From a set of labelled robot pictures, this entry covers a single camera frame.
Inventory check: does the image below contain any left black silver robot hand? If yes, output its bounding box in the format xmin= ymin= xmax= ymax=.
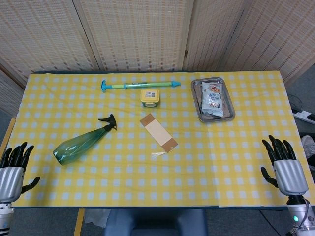
xmin=0 ymin=142 xmax=41 ymax=204

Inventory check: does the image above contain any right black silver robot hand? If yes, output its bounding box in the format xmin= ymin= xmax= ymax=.
xmin=260 ymin=135 xmax=309 ymax=197

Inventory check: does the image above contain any green translucent object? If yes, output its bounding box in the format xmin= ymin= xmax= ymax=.
xmin=53 ymin=114 xmax=118 ymax=167

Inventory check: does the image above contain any white grey shoe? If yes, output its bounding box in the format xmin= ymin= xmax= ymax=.
xmin=301 ymin=135 xmax=315 ymax=170

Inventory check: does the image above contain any white power strip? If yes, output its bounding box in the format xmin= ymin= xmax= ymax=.
xmin=292 ymin=110 xmax=315 ymax=121

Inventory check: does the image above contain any silver metal tray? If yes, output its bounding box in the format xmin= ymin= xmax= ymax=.
xmin=190 ymin=76 xmax=236 ymax=123

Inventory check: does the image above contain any white snack packet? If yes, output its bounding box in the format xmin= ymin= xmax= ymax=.
xmin=201 ymin=81 xmax=224 ymax=118

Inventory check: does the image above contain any yellow white checkered tablecloth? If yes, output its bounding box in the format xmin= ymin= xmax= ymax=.
xmin=8 ymin=71 xmax=315 ymax=209

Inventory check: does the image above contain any brown cream paper bookmark tassel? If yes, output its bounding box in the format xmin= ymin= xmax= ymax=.
xmin=139 ymin=113 xmax=179 ymax=158

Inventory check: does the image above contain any blue grey chair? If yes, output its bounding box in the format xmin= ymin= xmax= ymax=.
xmin=104 ymin=208 xmax=209 ymax=236

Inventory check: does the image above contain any yellow lidded green box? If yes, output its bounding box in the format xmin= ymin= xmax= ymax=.
xmin=140 ymin=89 xmax=160 ymax=109

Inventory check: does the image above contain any green blue water pump toy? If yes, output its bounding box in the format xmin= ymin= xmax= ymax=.
xmin=100 ymin=79 xmax=182 ymax=92

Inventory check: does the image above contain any woven folding screen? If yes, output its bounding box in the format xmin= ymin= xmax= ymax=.
xmin=0 ymin=0 xmax=315 ymax=118

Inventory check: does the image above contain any black cable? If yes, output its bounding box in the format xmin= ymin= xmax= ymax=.
xmin=287 ymin=93 xmax=315 ymax=115

